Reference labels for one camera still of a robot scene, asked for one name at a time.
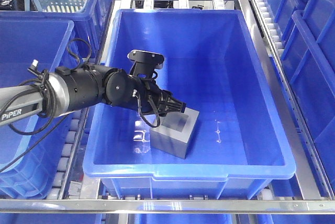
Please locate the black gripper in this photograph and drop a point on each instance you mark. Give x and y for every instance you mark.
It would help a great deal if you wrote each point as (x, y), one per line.
(126, 91)

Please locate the gray hollow cube base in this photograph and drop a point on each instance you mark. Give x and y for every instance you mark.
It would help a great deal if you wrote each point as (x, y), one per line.
(173, 135)

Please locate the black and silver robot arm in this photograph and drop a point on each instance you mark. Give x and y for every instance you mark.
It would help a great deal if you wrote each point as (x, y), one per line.
(55, 94)

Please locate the large blue target bin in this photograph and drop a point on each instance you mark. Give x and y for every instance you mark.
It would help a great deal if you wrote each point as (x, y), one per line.
(238, 145)

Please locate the blue bin left of target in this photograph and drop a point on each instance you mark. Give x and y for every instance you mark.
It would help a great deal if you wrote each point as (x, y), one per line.
(31, 146)

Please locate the blue bin of target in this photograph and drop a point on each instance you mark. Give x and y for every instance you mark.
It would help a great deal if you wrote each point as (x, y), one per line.
(31, 146)
(308, 62)

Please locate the blue bin right of target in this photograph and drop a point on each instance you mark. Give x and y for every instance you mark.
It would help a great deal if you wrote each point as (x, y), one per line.
(308, 62)

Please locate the stainless steel shelf rack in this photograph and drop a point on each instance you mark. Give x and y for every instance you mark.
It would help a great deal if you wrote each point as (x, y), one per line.
(317, 197)

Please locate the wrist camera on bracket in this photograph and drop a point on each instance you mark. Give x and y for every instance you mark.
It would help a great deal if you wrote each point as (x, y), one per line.
(145, 63)

